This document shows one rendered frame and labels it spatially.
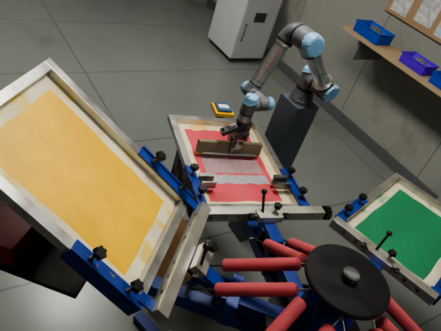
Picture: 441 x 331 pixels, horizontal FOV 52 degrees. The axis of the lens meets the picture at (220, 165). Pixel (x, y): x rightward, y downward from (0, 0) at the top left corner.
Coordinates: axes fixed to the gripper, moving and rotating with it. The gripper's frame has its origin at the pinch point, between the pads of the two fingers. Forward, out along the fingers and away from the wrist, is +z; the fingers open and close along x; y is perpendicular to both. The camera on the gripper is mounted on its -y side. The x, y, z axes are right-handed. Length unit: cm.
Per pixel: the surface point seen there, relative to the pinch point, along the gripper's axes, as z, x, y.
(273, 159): 0.4, -6.3, 26.9
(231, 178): 4.2, -20.2, -3.4
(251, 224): 8, -50, 0
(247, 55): 85, 319, 156
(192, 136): 5.2, 16.8, -15.9
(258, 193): 4.6, -31.1, 8.9
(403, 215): 2, -49, 95
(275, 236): -4, -69, 0
